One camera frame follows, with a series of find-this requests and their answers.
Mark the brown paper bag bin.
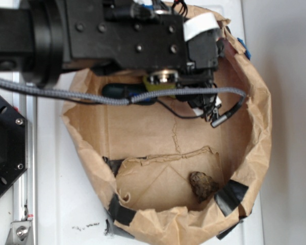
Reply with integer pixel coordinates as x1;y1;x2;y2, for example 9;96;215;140
62;13;272;244

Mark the green plush toy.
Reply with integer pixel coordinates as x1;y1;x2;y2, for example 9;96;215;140
142;76;176;91

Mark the blue tape piece right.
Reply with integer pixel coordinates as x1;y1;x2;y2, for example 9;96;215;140
237;38;251;60

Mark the dark green oblong object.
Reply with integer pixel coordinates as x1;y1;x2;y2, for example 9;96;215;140
101;83;158;106

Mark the white ribbon cable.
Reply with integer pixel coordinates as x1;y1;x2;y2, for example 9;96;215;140
183;13;220;41

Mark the metal corner bracket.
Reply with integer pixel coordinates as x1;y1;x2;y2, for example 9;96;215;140
5;221;34;245

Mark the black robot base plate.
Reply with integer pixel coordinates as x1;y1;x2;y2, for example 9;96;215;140
0;96;27;198

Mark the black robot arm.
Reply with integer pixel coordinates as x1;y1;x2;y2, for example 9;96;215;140
0;1;222;107

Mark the brown rock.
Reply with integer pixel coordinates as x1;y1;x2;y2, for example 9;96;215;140
189;171;219;203

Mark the aluminium frame rail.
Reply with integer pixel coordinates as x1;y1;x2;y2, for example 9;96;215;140
12;71;38;232

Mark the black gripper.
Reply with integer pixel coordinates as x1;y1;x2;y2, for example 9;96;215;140
177;28;225;108

